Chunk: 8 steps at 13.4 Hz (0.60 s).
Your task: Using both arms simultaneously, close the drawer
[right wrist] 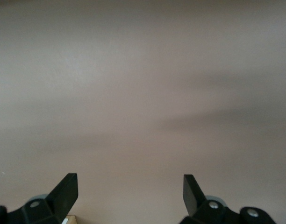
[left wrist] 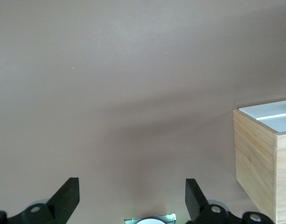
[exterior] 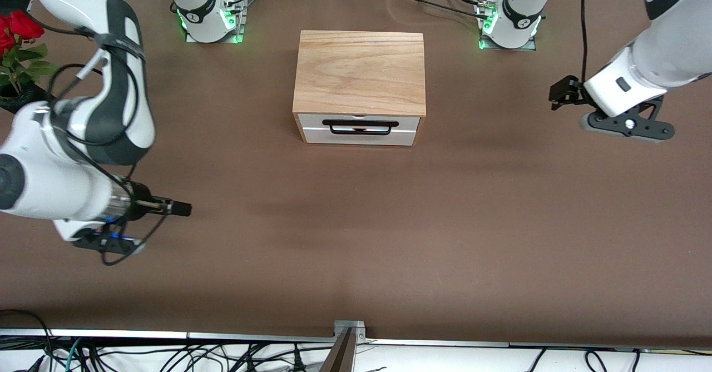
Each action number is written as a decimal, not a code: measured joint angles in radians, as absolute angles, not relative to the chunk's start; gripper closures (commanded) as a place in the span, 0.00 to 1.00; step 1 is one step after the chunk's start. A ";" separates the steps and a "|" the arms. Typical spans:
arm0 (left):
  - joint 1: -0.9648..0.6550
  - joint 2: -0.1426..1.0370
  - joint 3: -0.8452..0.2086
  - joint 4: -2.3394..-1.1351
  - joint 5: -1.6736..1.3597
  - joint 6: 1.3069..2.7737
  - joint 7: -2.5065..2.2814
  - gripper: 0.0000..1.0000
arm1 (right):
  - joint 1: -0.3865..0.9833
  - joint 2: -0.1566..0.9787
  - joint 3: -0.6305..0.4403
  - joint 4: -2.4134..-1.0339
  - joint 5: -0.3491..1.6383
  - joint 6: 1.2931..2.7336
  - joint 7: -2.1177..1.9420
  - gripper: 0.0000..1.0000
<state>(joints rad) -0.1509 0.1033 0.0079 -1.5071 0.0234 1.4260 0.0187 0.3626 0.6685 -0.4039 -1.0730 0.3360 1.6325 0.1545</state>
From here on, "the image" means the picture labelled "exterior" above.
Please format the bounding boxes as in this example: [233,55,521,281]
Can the black wire drawer handle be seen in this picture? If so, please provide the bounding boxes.
[322,119,400,136]

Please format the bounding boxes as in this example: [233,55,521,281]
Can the wooden drawer with white front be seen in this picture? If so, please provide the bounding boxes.
[297,113,422,147]

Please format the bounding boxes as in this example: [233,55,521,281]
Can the light wooden drawer cabinet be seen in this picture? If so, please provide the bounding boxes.
[292,31,427,135]

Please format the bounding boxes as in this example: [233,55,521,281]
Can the black cylindrical vase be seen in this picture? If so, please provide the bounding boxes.
[0,80,54,115]

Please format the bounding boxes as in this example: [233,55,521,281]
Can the brown table mat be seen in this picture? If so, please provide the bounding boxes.
[0,0,712,348]

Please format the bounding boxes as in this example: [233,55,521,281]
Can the green rose leaves and stems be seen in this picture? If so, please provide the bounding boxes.
[0,33,60,96]

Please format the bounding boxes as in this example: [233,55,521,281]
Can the large red rose bloom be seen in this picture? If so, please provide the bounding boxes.
[8,11,46,41]

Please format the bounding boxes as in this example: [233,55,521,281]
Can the small red rose bloom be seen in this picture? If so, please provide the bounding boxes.
[0,16,16,57]

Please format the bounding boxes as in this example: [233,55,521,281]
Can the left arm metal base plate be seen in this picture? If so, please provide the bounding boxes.
[477,0,538,51]

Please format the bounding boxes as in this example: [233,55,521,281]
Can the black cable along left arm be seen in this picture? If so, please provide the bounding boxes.
[580,0,591,82]

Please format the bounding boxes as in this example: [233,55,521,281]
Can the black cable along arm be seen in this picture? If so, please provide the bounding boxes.
[21,0,169,266]
[580,0,591,82]

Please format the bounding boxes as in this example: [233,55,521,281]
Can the aluminium table edge rail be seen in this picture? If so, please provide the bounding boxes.
[0,328,712,355]

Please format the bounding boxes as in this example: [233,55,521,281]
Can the black cables lying on mat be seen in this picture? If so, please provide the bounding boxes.
[398,0,493,21]

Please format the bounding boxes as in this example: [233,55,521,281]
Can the tangled black floor cables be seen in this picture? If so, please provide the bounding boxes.
[0,336,334,372]

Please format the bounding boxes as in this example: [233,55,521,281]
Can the black looping floor cable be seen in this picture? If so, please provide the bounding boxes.
[0,309,55,356]

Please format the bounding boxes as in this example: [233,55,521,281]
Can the black cable along right arm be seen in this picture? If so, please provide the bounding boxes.
[21,0,169,266]

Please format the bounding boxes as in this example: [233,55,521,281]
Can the teal floor cable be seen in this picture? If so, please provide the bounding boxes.
[62,338,82,372]

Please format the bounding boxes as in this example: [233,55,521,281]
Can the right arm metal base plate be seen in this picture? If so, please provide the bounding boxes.
[185,0,246,44]

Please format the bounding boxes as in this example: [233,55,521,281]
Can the grey metal edge bracket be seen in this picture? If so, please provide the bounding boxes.
[333,320,368,344]

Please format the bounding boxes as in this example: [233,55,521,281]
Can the brown tapered camera pole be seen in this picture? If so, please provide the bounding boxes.
[319,329,357,372]

